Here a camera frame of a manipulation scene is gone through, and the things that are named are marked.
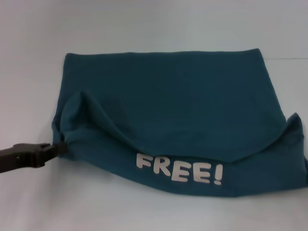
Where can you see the teal blue shirt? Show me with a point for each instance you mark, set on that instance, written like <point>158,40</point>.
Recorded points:
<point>168,108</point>

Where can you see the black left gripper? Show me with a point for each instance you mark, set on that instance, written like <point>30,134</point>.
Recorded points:
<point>21,156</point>

